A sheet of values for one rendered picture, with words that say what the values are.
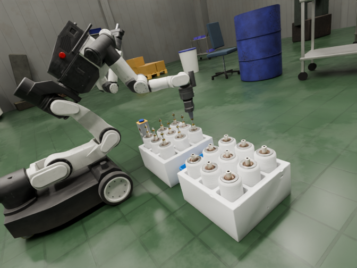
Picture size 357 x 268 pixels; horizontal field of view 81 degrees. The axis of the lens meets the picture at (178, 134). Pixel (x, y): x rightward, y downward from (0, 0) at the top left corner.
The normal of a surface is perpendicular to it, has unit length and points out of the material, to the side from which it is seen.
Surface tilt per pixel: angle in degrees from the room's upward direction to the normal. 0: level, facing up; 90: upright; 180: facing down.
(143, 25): 90
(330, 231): 0
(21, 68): 90
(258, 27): 90
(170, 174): 90
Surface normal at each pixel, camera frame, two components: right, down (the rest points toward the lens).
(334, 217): -0.23, -0.89
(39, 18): 0.57, 0.20
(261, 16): -0.13, 0.42
